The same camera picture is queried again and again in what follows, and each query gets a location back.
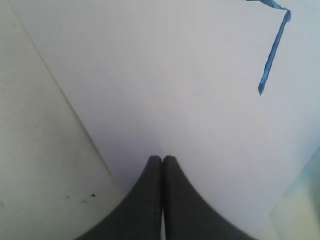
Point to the white paper sheet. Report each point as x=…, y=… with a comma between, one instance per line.
x=231, y=88

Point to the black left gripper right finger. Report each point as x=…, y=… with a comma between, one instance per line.
x=187, y=216

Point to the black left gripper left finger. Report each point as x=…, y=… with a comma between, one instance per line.
x=139, y=215

